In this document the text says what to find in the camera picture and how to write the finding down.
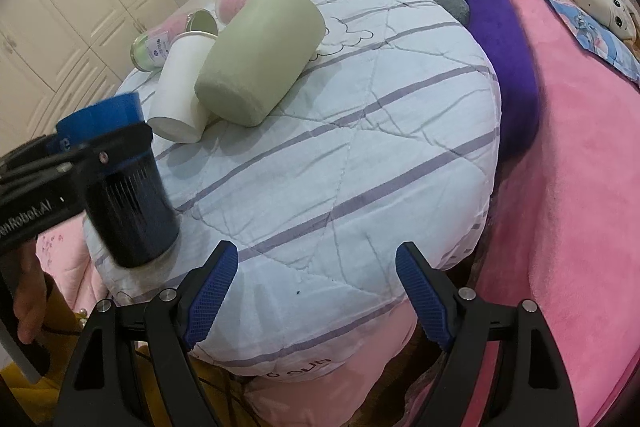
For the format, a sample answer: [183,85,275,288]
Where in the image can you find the blue black CoolTowel can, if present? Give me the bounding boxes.
[55,92,179,268]

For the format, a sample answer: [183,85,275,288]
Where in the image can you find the white paper cup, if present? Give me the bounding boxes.
[146,31,217,144]

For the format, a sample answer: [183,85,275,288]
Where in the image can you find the green fuzzy cup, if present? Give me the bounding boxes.
[194,0,326,128]

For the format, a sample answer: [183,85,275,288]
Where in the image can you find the person's hand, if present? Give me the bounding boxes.
[13,239,49,345]

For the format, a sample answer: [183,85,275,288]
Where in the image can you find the pink green labelled can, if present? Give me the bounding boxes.
[130,9,218,72]

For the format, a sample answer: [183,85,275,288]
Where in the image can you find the cream wardrobe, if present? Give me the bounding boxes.
[1,0,177,152]

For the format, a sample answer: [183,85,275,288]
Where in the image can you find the pink fleece blanket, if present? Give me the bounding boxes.
[37,0,639,426]

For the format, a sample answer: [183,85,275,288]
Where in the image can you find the white striped quilt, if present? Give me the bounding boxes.
[84,0,501,381]

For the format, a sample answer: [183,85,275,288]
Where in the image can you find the purple blanket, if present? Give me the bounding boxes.
[284,0,542,163]

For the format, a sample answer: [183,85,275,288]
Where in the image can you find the blue cartoon pillow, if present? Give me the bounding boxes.
[547,0,639,84]

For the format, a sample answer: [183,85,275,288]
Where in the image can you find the cream dog plush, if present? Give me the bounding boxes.
[573,0,639,58]

